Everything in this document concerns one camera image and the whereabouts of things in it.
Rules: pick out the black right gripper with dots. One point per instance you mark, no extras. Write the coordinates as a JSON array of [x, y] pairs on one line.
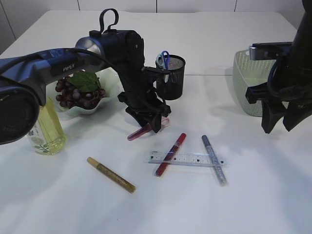
[[293, 102]]

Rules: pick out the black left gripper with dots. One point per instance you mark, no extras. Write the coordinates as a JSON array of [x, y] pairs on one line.
[[146, 113]]

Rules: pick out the pink purple small scissors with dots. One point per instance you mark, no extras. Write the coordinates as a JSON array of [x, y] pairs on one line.
[[165, 122]]

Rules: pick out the clear plastic ruler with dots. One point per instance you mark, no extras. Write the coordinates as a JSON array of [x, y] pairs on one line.
[[184, 159]]

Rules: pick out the blue scissors with cover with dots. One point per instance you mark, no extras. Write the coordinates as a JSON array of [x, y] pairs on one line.
[[162, 60]]

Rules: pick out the purple artificial grape bunch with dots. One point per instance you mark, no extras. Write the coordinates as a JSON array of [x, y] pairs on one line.
[[82, 89]]

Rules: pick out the green tea plastic bottle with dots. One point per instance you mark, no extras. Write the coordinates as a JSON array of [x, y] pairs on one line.
[[47, 136]]

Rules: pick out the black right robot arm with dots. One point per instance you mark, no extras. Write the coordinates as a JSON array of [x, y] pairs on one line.
[[296, 66]]

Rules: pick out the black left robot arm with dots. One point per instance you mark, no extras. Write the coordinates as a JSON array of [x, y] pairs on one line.
[[23, 80]]

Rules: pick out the black mesh pen holder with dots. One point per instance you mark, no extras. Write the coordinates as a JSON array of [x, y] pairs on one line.
[[172, 86]]

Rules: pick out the red marker pen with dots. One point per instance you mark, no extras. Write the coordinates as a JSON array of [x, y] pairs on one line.
[[161, 169]]

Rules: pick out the green woven plastic basket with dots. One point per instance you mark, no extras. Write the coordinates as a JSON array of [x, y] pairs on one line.
[[248, 73]]

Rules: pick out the green wavy glass plate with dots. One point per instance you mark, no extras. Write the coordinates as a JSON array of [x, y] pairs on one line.
[[109, 81]]

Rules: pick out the gold glitter marker pen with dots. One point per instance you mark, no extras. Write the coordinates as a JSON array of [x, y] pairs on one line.
[[129, 187]]

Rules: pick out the silver glitter marker pen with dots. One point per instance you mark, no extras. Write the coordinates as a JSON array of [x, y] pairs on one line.
[[214, 160]]

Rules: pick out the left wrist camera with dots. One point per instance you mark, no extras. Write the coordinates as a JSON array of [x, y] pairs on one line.
[[155, 74]]

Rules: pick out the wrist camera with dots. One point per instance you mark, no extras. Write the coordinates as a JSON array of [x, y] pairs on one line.
[[155, 74], [269, 51]]

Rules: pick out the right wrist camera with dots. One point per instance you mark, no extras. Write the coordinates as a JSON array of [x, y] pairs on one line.
[[269, 51]]

